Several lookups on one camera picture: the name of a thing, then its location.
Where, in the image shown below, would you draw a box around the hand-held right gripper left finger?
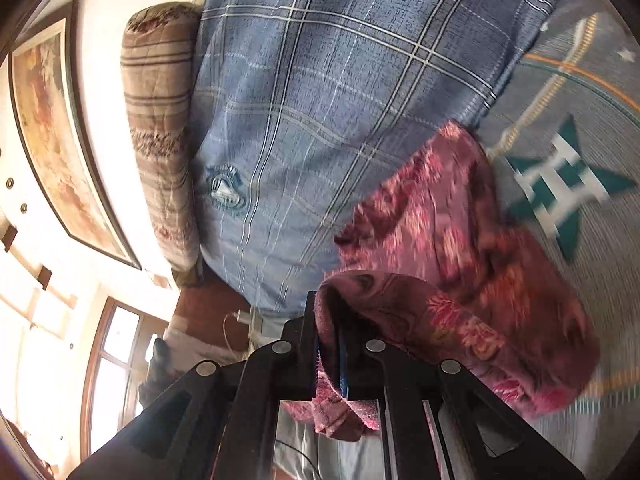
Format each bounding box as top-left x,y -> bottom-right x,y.
67,290 -> 321,480

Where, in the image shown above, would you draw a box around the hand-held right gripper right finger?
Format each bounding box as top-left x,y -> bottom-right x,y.
336,327 -> 586,480

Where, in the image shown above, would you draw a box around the pink floral shirt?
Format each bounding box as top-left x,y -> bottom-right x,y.
280,120 -> 601,443

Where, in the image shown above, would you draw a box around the dark cloth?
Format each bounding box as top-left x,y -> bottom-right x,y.
137,337 -> 173,408

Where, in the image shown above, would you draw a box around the wooden framed window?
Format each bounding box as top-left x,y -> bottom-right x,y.
80,296 -> 171,461

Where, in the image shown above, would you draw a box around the brown striped quilt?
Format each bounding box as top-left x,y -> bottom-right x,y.
120,2 -> 206,288

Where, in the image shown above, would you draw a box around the grey checked bed sheet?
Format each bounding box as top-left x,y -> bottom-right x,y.
270,0 -> 640,480

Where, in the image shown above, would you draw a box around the white charger cable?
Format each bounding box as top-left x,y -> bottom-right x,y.
220,307 -> 263,361

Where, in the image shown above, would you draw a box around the wooden bed frame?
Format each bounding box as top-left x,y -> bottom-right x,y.
170,275 -> 256,341

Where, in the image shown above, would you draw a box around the framed wall picture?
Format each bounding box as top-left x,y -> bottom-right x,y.
7,0 -> 143,271

